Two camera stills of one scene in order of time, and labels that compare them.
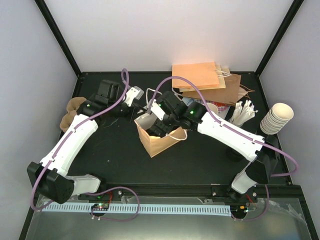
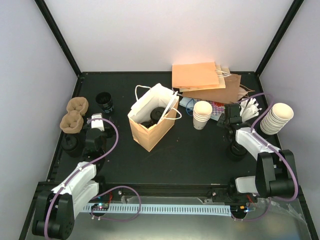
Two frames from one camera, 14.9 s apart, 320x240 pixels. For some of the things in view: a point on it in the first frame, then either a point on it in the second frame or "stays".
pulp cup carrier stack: (72, 105) stays
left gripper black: (134, 111) to (109, 133)
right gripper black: (166, 129) to (220, 122)
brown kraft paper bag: (234, 91) stays
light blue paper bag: (187, 100) stays
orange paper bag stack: (201, 76) stays
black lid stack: (233, 155) stays
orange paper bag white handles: (156, 146) to (140, 112)
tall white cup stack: (277, 118) stays
